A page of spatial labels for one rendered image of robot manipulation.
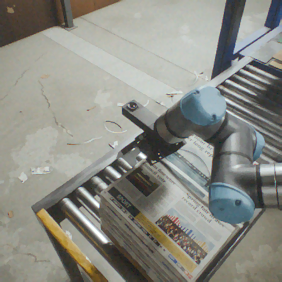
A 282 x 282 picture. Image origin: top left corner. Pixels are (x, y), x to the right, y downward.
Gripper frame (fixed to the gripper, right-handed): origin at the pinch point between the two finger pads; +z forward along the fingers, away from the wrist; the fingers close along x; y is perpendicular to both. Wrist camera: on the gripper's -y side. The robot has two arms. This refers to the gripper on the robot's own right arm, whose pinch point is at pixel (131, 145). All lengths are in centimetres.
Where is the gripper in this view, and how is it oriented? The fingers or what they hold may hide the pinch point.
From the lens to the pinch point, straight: 84.5
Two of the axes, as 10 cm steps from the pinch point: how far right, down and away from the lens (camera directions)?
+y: 5.7, 8.2, 0.0
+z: -4.0, 2.8, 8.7
